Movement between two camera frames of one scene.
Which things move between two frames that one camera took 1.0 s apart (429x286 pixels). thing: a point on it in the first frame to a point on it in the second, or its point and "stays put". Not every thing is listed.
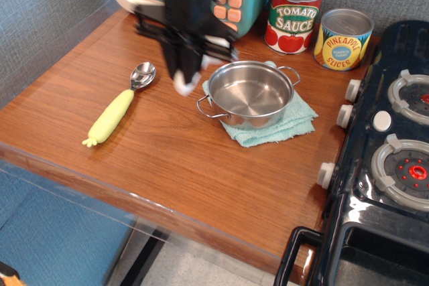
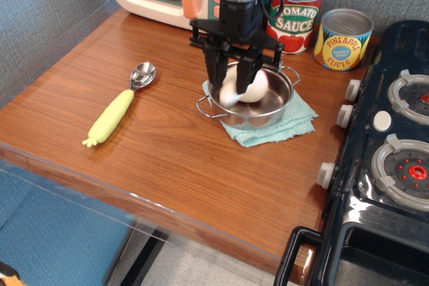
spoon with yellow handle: (141, 74) stays put
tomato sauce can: (293, 13) stays put
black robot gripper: (188, 17) to (240, 27)
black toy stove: (375, 228) stays put
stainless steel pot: (249, 94) stays put
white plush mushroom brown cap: (186, 88) to (255, 92)
